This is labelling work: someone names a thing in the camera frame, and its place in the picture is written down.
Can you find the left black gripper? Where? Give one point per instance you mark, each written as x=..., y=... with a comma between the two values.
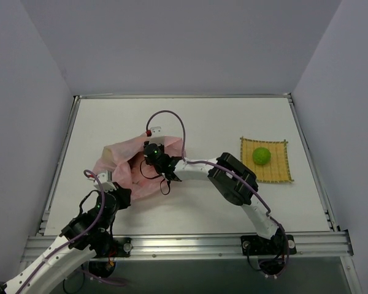
x=122, y=193

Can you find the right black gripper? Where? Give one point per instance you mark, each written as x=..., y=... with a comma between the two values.
x=146, y=144

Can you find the pink plastic bag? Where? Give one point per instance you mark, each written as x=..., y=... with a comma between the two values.
x=125, y=160

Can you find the green fake fruit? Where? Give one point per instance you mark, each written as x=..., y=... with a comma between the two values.
x=261, y=156

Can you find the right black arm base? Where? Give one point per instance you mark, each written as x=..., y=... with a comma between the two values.
x=268, y=256

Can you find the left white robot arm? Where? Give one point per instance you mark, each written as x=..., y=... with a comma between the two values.
x=86, y=236

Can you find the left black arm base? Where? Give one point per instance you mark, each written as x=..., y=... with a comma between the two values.
x=107, y=254

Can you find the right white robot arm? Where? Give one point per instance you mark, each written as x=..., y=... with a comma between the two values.
x=232, y=179

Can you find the yellow bamboo mat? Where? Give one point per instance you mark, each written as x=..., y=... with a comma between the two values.
x=277, y=170

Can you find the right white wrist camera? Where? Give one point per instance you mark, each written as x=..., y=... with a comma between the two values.
x=155, y=135

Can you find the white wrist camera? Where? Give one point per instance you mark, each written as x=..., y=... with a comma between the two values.
x=155, y=135
x=105, y=182

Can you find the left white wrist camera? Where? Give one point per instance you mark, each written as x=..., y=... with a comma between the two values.
x=105, y=182

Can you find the aluminium front rail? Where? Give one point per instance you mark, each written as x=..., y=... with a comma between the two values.
x=229, y=246

